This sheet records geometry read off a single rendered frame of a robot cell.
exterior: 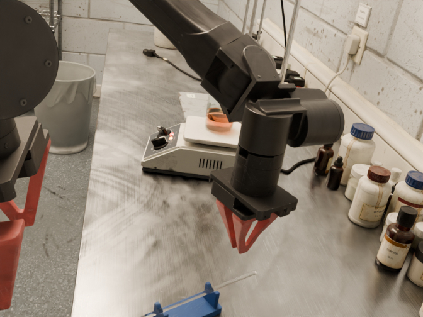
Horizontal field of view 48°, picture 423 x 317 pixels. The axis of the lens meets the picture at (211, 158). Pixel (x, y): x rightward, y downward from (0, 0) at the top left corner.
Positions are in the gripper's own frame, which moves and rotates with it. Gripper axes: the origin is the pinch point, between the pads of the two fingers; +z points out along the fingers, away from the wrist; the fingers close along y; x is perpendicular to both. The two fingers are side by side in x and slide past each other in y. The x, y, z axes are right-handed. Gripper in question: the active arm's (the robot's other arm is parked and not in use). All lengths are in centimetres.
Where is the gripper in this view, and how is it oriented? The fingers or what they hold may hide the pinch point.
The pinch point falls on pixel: (240, 244)
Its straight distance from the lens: 64.7
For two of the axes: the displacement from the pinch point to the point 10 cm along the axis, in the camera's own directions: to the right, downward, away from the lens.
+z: -1.4, 8.9, 4.4
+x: -8.0, 1.6, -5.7
